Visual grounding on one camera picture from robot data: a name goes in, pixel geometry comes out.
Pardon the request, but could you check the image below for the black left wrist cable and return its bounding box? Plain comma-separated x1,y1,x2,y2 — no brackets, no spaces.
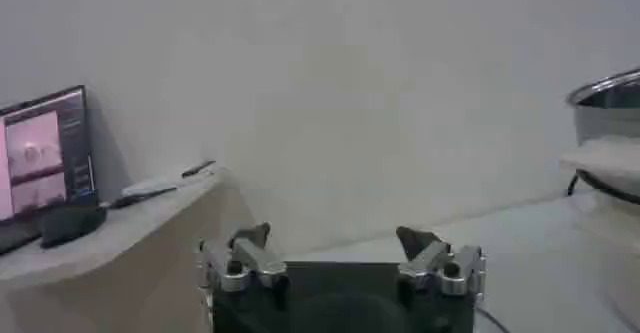
473,306,512,333

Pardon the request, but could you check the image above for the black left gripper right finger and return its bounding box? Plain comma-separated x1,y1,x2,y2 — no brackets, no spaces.
394,225,488,298

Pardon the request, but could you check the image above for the steel steamer pot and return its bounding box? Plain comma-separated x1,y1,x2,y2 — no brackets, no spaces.
564,67,640,206

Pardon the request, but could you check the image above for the white side desk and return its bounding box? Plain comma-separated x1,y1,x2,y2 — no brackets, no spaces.
0,166,257,333

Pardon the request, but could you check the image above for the laptop with lit screen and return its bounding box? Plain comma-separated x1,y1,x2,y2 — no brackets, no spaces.
0,84,100,256

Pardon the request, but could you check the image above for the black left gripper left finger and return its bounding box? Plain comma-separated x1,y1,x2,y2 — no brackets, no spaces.
198,221,290,295

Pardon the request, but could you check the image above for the black computer mouse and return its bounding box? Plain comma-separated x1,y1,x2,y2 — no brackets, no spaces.
39,203,108,250

